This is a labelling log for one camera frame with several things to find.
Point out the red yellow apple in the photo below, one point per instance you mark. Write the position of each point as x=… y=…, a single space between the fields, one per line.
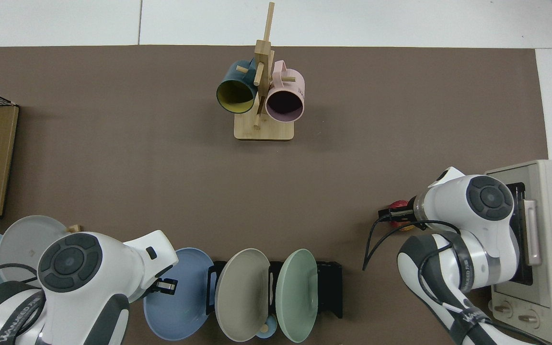
x=397 y=204

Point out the beige plate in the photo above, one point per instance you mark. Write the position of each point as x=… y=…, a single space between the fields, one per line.
x=242 y=297

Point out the black dish rack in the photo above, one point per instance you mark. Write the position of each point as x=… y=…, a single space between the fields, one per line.
x=328 y=287

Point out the pale green plate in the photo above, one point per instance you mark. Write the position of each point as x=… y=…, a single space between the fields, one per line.
x=297 y=297

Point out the grey plate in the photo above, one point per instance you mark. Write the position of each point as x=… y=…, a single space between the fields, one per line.
x=27 y=239

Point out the brown table cloth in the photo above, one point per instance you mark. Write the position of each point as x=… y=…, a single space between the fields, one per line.
x=161 y=182

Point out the small blue round thing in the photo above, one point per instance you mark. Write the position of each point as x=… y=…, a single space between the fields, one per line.
x=266 y=330

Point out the pale toaster oven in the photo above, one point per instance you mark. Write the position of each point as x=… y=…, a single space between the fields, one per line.
x=551 y=239

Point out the pink cup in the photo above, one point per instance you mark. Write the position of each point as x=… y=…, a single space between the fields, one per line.
x=285 y=103

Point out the wooden cup stand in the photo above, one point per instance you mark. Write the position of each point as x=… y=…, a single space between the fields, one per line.
x=264 y=130

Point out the dark teal cup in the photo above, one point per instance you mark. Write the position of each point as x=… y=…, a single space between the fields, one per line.
x=235 y=96

